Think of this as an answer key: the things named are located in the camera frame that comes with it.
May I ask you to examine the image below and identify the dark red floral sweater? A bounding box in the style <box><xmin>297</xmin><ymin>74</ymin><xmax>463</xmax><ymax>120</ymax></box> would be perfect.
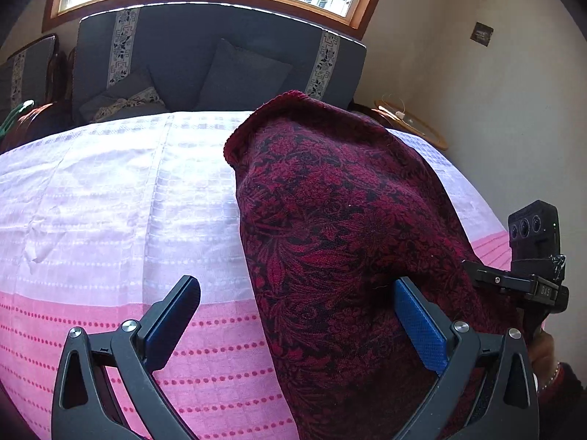
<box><xmin>224</xmin><ymin>91</ymin><xmax>520</xmax><ymax>439</ymax></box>

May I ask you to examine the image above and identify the dark sleeved right forearm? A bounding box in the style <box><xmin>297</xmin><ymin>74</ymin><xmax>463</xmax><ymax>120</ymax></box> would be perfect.
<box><xmin>538</xmin><ymin>363</ymin><xmax>587</xmax><ymax>440</ymax></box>

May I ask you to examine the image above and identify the right hand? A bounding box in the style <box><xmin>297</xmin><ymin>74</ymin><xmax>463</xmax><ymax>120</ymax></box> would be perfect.
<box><xmin>528</xmin><ymin>327</ymin><xmax>560</xmax><ymax>391</ymax></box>

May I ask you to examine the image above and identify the pink white checked bedsheet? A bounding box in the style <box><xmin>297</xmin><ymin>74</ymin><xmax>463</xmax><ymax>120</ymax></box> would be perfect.
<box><xmin>1</xmin><ymin>111</ymin><xmax>510</xmax><ymax>439</ymax></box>

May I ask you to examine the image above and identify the round wooden side table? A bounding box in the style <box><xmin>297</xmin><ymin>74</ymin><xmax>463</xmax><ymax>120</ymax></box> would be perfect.
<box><xmin>373</xmin><ymin>98</ymin><xmax>449</xmax><ymax>151</ymax></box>

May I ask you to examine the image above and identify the small blue cushion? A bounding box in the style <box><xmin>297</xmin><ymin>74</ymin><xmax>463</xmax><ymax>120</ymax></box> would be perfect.
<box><xmin>79</xmin><ymin>69</ymin><xmax>168</xmax><ymax>123</ymax></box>

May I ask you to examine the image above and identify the blue grey armchair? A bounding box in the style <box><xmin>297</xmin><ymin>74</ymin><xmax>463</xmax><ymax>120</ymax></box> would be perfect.
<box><xmin>0</xmin><ymin>34</ymin><xmax>60</xmax><ymax>120</ymax></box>

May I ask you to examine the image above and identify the blue throw pillow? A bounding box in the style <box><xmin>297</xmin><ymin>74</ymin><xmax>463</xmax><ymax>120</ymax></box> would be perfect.
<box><xmin>195</xmin><ymin>39</ymin><xmax>292</xmax><ymax>111</ymax></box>

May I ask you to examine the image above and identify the blue grey patterned sofa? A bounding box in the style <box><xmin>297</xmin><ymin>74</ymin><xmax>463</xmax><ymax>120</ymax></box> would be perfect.
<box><xmin>72</xmin><ymin>3</ymin><xmax>366</xmax><ymax>124</ymax></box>

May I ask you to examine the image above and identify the black camera box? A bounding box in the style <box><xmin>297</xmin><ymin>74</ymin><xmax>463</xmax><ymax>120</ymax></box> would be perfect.
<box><xmin>507</xmin><ymin>200</ymin><xmax>561</xmax><ymax>261</ymax></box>

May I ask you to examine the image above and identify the dark wall plate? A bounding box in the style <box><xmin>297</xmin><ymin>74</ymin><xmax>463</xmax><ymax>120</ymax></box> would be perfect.
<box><xmin>470</xmin><ymin>22</ymin><xmax>493</xmax><ymax>47</ymax></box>

